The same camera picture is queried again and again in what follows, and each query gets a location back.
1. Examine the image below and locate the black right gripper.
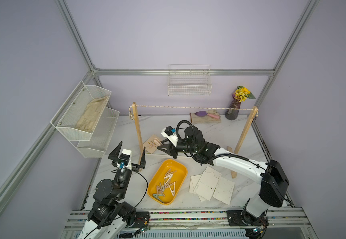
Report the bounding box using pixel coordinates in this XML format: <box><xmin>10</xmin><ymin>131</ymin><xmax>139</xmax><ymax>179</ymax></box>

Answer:
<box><xmin>158</xmin><ymin>139</ymin><xmax>198</xmax><ymax>159</ymax></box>

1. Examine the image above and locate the white clothespin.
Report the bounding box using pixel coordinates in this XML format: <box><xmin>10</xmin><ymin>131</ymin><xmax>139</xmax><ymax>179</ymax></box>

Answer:
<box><xmin>169</xmin><ymin>182</ymin><xmax>176</xmax><ymax>196</ymax></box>
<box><xmin>164</xmin><ymin>174</ymin><xmax>173</xmax><ymax>184</ymax></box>

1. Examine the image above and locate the teal clothespin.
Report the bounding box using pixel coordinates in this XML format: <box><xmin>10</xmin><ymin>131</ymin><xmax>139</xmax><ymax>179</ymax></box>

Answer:
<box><xmin>153</xmin><ymin>194</ymin><xmax>164</xmax><ymax>204</ymax></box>

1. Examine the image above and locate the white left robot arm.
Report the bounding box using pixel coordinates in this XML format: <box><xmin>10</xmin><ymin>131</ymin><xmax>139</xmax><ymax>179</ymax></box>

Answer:
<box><xmin>79</xmin><ymin>142</ymin><xmax>146</xmax><ymax>239</ymax></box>

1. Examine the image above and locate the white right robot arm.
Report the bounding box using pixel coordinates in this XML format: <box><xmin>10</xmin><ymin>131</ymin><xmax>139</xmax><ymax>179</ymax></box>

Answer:
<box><xmin>157</xmin><ymin>120</ymin><xmax>289</xmax><ymax>226</ymax></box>

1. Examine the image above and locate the yellow plastic tray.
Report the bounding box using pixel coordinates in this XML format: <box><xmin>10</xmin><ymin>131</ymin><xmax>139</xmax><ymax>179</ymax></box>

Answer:
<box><xmin>147</xmin><ymin>159</ymin><xmax>188</xmax><ymax>206</ymax></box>

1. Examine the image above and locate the white mesh shelf basket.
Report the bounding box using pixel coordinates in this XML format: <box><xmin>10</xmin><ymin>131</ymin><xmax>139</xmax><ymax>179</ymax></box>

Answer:
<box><xmin>50</xmin><ymin>81</ymin><xmax>120</xmax><ymax>158</ymax></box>

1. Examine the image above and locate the red edged wooden board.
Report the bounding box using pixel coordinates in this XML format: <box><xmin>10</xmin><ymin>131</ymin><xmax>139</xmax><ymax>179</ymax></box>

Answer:
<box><xmin>190</xmin><ymin>110</ymin><xmax>221</xmax><ymax>124</ymax></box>

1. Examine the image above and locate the beige cloth in basket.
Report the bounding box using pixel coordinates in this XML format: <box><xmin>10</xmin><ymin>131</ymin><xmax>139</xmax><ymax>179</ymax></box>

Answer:
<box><xmin>75</xmin><ymin>96</ymin><xmax>109</xmax><ymax>133</ymax></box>

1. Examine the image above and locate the wooden clothesline rack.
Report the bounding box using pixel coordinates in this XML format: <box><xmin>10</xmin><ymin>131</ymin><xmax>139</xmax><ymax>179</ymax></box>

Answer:
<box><xmin>127</xmin><ymin>102</ymin><xmax>260</xmax><ymax>179</ymax></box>

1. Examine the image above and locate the dark vase with yellow flowers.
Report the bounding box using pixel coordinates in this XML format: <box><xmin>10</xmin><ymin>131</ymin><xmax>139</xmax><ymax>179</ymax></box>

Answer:
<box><xmin>225</xmin><ymin>86</ymin><xmax>256</xmax><ymax>120</ymax></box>

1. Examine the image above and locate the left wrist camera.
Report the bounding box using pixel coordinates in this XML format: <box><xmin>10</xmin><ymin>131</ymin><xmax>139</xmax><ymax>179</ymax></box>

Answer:
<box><xmin>119</xmin><ymin>149</ymin><xmax>132</xmax><ymax>163</ymax></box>

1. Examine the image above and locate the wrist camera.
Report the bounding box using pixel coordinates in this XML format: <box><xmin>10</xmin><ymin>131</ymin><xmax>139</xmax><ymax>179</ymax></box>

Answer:
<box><xmin>161</xmin><ymin>126</ymin><xmax>178</xmax><ymax>147</ymax></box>
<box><xmin>119</xmin><ymin>149</ymin><xmax>132</xmax><ymax>163</ymax></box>

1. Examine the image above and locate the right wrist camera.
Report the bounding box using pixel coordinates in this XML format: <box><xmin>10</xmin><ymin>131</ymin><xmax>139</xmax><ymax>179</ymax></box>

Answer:
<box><xmin>161</xmin><ymin>126</ymin><xmax>178</xmax><ymax>147</ymax></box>

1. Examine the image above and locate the white wire wall basket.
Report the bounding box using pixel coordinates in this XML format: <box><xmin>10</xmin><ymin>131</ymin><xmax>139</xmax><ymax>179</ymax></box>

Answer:
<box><xmin>168</xmin><ymin>64</ymin><xmax>212</xmax><ymax>97</ymax></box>

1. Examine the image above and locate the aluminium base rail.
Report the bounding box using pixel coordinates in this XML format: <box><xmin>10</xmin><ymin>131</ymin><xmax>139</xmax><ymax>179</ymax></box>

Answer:
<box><xmin>60</xmin><ymin>207</ymin><xmax>314</xmax><ymax>239</ymax></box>

